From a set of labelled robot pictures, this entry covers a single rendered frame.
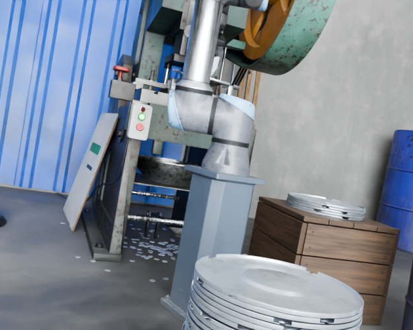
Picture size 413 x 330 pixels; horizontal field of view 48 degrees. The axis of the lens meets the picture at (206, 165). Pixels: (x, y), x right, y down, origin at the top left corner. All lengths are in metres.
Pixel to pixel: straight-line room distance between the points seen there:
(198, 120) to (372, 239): 0.74
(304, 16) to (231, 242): 1.07
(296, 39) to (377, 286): 1.06
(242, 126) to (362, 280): 0.71
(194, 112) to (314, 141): 2.53
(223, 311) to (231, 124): 0.75
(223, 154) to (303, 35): 0.89
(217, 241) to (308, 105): 2.54
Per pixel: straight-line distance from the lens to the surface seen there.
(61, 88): 3.22
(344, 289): 0.90
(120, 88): 1.85
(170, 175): 2.02
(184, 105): 1.37
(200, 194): 1.37
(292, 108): 3.70
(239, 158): 1.36
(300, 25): 2.06
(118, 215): 1.85
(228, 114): 1.36
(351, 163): 4.03
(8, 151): 3.23
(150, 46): 2.33
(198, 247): 1.37
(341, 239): 1.63
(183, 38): 2.11
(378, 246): 1.72
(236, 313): 0.71
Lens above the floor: 0.54
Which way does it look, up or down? 3 degrees down
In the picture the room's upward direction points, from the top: 10 degrees clockwise
